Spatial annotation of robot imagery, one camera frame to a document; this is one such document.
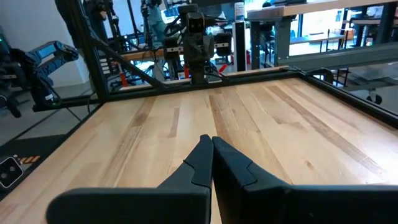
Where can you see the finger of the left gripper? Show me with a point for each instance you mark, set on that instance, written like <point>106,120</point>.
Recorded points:
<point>191,48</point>
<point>206,46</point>

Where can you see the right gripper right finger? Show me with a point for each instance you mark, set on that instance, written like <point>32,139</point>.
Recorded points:
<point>311,205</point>

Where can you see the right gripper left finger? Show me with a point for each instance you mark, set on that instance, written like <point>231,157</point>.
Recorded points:
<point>155,205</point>

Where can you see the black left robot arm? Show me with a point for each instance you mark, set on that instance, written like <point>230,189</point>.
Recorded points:
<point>198,73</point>

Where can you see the blue and black robot arm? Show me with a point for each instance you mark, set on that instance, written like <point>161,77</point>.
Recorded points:
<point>46,59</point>

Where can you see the white labelled canister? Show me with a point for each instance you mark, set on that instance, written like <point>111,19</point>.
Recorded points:
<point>239,11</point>

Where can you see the person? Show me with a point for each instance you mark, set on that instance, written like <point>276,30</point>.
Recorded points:
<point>157,21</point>

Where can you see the black caster wheel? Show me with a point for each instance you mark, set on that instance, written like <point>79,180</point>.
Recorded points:
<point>375,99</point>

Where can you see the black upright post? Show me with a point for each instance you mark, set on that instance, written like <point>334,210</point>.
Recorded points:
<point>240,46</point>

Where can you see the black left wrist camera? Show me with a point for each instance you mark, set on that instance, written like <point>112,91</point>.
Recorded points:
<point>196,22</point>

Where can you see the wooden workbench with grey frame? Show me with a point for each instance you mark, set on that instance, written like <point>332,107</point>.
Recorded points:
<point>311,9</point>

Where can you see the small grey camera box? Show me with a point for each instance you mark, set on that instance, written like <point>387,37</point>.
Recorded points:
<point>9,172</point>

